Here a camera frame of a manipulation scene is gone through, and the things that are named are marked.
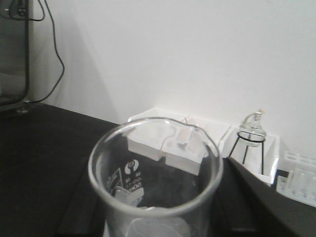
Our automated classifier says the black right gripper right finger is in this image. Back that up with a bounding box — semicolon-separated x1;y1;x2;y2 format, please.
214;158;316;237

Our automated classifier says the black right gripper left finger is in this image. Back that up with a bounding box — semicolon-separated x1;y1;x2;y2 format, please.
54;161;105;237

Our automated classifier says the clear glass beaker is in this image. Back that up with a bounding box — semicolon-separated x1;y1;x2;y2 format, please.
88;118;223;237

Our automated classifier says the white plastic bin right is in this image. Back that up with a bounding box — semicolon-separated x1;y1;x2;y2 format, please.
219;127;280;186

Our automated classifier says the white plastic bin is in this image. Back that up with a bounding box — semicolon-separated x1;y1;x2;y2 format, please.
127;107;188;161
161;117;230;176
219;127;280;186

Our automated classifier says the white test tube rack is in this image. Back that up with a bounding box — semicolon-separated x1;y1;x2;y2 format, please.
276;151;316;207

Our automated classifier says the glass alcohol lamp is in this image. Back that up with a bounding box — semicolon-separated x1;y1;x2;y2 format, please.
238;109;266;147

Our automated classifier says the white plastic bin middle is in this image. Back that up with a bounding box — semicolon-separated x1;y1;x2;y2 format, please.
161;117;230;176

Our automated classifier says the white plastic bin left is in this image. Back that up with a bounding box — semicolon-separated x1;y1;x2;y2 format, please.
127;107;188;161

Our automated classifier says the grey glass-door appliance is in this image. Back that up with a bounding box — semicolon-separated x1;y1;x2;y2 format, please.
0;0;30;112

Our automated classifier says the black cable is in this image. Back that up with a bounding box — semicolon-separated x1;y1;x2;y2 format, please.
4;0;66;104

